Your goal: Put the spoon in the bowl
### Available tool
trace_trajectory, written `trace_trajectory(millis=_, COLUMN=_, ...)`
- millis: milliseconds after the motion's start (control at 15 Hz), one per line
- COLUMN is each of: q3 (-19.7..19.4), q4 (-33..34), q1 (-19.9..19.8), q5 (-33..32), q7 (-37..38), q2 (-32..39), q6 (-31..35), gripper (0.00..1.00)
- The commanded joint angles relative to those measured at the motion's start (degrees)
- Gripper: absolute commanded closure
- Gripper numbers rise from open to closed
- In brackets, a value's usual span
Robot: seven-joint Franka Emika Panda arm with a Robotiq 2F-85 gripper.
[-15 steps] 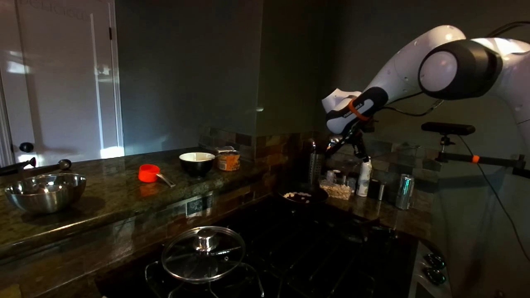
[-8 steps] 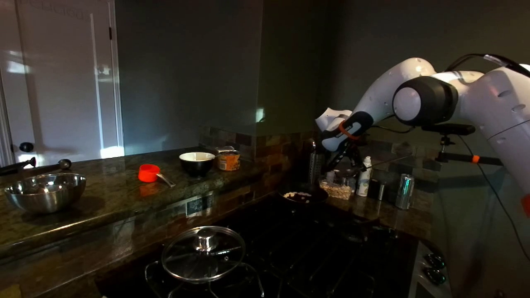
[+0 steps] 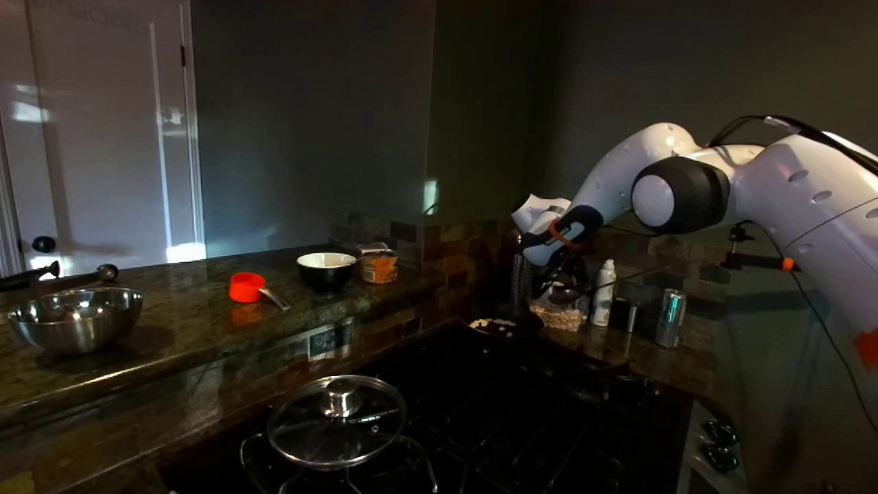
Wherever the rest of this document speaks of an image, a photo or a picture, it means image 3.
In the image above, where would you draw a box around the black bowl white inside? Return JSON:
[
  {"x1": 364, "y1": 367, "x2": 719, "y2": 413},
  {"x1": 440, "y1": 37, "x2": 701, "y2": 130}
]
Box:
[{"x1": 296, "y1": 252, "x2": 358, "y2": 295}]

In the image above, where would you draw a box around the red measuring spoon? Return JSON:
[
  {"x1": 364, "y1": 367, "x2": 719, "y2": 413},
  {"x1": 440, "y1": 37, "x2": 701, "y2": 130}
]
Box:
[{"x1": 228, "y1": 272, "x2": 292, "y2": 312}]

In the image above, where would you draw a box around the steel mixing bowl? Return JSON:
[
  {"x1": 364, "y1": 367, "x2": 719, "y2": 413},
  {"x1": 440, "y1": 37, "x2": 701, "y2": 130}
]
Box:
[{"x1": 7, "y1": 287, "x2": 144, "y2": 355}]

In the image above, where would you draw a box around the clear bag of grains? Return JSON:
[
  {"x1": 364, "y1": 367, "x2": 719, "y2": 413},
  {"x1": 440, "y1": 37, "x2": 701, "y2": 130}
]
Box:
[{"x1": 529, "y1": 287, "x2": 585, "y2": 333}]

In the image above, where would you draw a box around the silver metal canister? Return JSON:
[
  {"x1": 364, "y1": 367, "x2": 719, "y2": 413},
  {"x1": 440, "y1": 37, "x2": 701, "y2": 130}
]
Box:
[{"x1": 510, "y1": 252, "x2": 536, "y2": 307}]

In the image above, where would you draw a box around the white bottle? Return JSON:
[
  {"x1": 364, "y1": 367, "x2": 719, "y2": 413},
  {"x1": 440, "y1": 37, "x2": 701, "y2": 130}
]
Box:
[{"x1": 591, "y1": 259, "x2": 617, "y2": 327}]

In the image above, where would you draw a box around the small dark cup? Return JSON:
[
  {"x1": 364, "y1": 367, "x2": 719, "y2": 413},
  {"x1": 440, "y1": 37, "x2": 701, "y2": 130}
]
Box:
[{"x1": 609, "y1": 298, "x2": 640, "y2": 334}]

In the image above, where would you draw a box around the dark plate with food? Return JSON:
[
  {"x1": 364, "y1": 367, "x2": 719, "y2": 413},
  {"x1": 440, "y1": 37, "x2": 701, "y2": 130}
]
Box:
[{"x1": 467, "y1": 314, "x2": 545, "y2": 340}]

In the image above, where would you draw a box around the silver drink can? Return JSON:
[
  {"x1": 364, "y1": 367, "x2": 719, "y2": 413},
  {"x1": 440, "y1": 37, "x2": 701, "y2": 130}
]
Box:
[{"x1": 654, "y1": 288, "x2": 687, "y2": 349}]

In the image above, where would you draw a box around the black stove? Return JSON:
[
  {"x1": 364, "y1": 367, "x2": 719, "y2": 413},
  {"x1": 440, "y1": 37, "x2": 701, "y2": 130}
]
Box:
[{"x1": 156, "y1": 317, "x2": 750, "y2": 494}]

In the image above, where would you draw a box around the orange tin can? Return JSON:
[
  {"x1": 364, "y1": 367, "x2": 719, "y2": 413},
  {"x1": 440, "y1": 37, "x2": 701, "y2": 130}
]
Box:
[{"x1": 357, "y1": 243, "x2": 399, "y2": 285}]

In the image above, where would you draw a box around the stove knob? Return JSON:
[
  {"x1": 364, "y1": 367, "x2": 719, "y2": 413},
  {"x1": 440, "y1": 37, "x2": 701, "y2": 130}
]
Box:
[
  {"x1": 702, "y1": 444, "x2": 741, "y2": 474},
  {"x1": 705, "y1": 419, "x2": 739, "y2": 446}
]

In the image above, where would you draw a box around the glass pot lid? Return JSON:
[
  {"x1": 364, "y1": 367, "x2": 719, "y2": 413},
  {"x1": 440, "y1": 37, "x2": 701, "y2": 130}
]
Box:
[{"x1": 267, "y1": 375, "x2": 408, "y2": 471}]

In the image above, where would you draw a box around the white door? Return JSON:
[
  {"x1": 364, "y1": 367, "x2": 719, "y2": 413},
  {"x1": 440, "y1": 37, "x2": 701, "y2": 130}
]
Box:
[{"x1": 0, "y1": 0, "x2": 206, "y2": 277}]

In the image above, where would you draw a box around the camera on mount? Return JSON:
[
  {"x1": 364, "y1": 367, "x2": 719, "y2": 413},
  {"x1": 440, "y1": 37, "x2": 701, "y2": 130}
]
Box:
[{"x1": 720, "y1": 224, "x2": 800, "y2": 273}]

